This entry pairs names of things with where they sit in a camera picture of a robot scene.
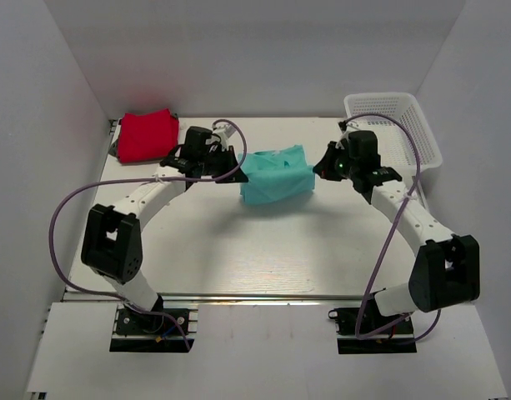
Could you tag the white plastic basket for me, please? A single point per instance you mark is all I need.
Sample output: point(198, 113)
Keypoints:
point(400, 126)

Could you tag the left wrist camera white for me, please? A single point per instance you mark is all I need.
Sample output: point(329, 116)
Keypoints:
point(221, 134)

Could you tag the folded red t-shirt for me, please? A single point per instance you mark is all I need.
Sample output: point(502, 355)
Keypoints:
point(147, 137)

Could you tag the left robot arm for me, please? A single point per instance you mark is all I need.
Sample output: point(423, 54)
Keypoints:
point(113, 245)

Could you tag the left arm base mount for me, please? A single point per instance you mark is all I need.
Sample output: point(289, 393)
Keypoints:
point(136, 333)

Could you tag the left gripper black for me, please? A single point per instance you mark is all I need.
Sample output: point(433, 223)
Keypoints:
point(229, 157)

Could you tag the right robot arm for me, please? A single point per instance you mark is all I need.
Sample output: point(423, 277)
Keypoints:
point(446, 270)

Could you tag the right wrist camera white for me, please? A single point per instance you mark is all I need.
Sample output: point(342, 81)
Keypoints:
point(345, 129)

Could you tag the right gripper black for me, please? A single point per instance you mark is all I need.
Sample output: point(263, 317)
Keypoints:
point(324, 168)

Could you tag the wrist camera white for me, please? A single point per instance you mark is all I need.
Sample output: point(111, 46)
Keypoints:
point(221, 134)
point(345, 129)

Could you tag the teal t-shirt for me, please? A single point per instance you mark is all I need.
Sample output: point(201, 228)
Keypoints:
point(275, 175)

